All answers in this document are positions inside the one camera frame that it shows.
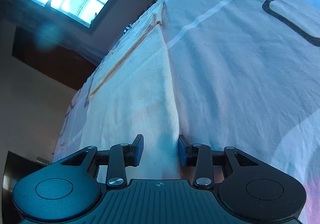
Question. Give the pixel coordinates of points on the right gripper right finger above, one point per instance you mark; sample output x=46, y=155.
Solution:
x=198, y=156

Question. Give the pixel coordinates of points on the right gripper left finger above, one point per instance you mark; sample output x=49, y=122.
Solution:
x=121, y=156

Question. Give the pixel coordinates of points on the cream knit sweater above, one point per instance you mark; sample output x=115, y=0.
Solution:
x=132, y=93

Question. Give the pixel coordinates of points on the dark wooden door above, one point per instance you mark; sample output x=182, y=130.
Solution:
x=61, y=64

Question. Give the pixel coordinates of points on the patterned bed sheet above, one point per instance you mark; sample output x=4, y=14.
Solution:
x=245, y=73

